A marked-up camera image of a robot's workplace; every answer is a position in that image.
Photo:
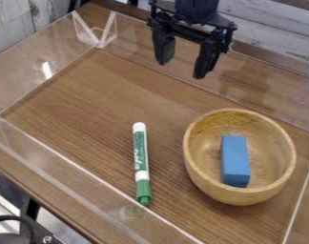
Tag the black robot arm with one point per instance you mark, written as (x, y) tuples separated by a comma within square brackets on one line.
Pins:
[(193, 21)]

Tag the clear acrylic tray wall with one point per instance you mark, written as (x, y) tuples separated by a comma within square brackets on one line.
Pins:
[(77, 83)]

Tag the brown wooden bowl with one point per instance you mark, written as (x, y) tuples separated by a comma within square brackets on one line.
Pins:
[(271, 155)]

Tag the green white marker pen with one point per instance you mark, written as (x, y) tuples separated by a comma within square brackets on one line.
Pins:
[(140, 164)]

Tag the blue rectangular block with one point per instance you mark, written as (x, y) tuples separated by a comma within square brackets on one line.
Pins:
[(234, 161)]

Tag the black metal table frame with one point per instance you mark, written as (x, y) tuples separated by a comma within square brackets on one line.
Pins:
[(28, 212)]

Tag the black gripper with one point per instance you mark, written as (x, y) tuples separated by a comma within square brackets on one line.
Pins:
[(192, 20)]

